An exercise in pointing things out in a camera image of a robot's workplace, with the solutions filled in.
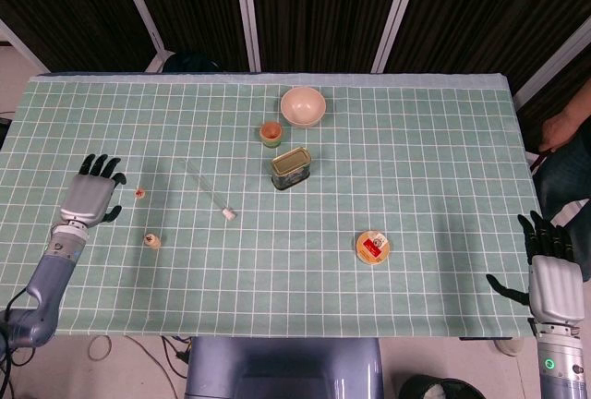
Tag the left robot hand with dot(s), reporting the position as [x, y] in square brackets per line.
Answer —
[88, 198]

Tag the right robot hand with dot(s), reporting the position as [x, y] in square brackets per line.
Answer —
[556, 288]

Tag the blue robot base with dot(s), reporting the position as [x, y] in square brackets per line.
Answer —
[281, 366]

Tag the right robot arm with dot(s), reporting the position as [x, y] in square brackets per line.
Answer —
[565, 369]

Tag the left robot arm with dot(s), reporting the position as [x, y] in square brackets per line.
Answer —
[46, 288]

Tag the white shoe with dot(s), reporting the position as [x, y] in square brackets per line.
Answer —
[508, 346]

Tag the black box device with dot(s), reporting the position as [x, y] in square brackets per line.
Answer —
[3, 133]

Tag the bystander in dark clothes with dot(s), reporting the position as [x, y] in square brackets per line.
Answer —
[565, 182]

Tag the glass test tube white cap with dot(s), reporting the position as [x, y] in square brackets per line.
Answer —
[229, 213]

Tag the dark bag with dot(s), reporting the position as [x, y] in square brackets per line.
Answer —
[191, 62]

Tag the round tin red label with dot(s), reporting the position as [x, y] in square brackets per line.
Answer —
[372, 247]

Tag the small orange green cup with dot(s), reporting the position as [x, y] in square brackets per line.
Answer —
[271, 133]

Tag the dark luncheon meat tin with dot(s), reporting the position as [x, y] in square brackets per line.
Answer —
[291, 165]

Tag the green checkered tablecloth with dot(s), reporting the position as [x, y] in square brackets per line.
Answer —
[323, 279]

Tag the beige bowl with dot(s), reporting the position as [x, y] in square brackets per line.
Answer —
[303, 107]

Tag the white partition frame post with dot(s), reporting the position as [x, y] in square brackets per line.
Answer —
[18, 41]
[138, 2]
[397, 11]
[247, 11]
[554, 64]

